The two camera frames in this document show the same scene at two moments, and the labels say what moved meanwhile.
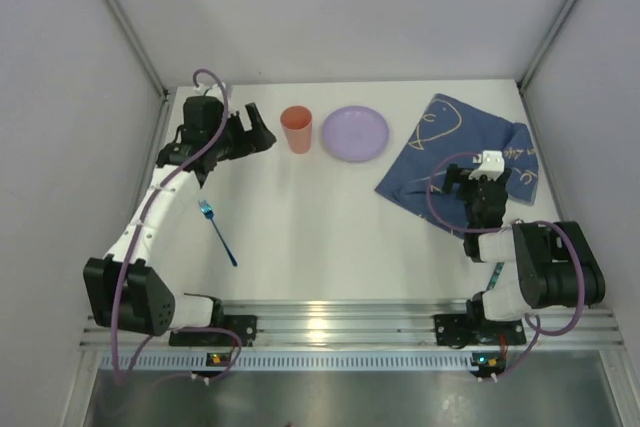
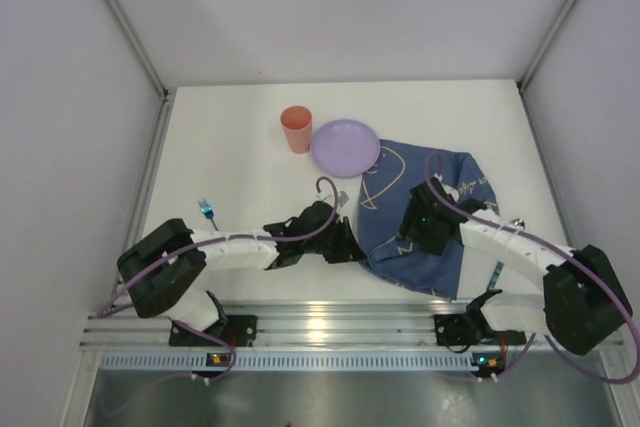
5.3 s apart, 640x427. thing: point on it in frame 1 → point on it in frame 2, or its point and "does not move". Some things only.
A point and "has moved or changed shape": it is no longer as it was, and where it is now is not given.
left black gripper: x=245 y=132 → x=338 y=239
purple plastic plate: x=355 y=134 has moved or changed shape
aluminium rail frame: x=373 y=325 does not move
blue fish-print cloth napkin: x=448 y=133 → x=391 y=171
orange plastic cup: x=297 y=122 does not move
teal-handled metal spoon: x=495 y=275 does not move
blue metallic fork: x=208 y=212 does not move
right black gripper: x=470 y=181 → x=413 y=217
